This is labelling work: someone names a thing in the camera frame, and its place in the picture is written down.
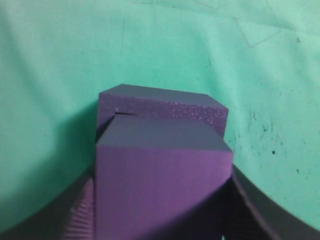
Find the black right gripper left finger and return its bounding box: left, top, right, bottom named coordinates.
left=0, top=166, right=94, bottom=240

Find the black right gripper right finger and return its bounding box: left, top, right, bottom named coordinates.
left=224, top=164, right=320, bottom=240

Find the purple foam cube block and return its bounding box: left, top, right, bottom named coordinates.
left=95, top=114, right=233, bottom=240

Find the purple foam groove block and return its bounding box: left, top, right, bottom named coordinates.
left=95, top=84, right=229, bottom=140

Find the green table cloth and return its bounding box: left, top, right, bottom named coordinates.
left=0, top=0, right=320, bottom=230

